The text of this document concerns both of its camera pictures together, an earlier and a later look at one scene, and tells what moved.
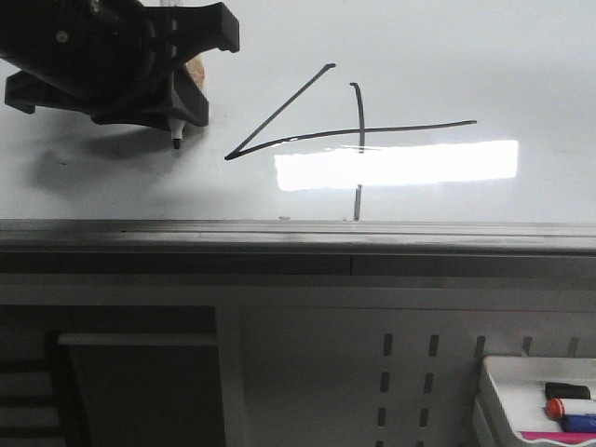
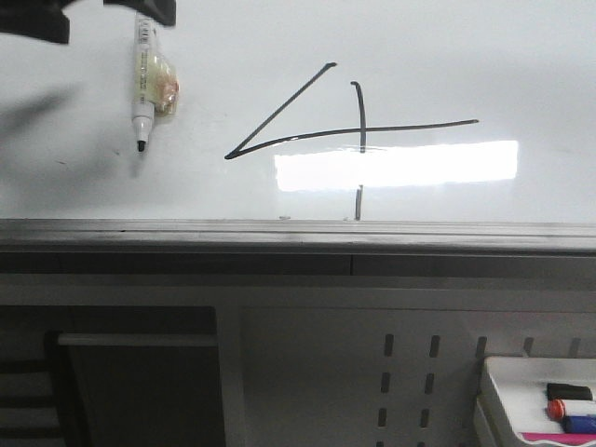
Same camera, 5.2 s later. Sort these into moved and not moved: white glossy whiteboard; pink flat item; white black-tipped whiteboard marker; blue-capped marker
Moved: white black-tipped whiteboard marker
Not moved: white glossy whiteboard; pink flat item; blue-capped marker
